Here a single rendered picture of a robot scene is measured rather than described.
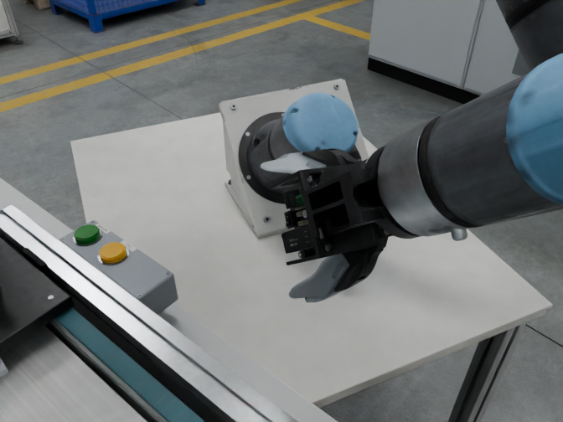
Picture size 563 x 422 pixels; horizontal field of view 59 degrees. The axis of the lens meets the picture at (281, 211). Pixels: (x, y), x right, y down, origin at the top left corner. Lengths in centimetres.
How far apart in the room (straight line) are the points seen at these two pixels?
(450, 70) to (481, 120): 330
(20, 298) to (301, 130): 48
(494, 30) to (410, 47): 60
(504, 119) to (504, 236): 224
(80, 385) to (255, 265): 36
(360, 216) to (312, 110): 49
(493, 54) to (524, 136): 316
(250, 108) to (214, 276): 35
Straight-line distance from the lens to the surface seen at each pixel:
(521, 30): 38
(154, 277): 78
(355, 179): 34
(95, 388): 74
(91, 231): 88
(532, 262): 242
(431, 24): 360
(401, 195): 33
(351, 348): 81
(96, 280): 81
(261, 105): 103
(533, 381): 199
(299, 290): 47
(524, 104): 27
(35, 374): 78
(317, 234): 38
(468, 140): 29
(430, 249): 100
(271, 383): 77
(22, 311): 79
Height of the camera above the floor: 150
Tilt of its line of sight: 38 degrees down
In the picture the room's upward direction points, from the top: straight up
